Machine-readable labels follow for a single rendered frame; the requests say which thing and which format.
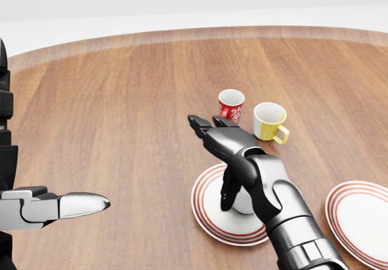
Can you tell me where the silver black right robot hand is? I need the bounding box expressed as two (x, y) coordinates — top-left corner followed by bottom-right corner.
(187, 114), (262, 212)

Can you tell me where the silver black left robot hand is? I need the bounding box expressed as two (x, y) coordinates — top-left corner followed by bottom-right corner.
(0, 38), (112, 270)

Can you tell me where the red patterned mug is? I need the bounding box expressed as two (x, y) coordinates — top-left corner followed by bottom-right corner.
(218, 89), (246, 125)

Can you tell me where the yellow and white mug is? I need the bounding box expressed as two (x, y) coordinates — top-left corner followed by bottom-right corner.
(253, 101), (290, 146)

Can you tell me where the white plate with red rings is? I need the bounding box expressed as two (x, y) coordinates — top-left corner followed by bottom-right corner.
(324, 180), (388, 270)
(190, 162), (270, 248)

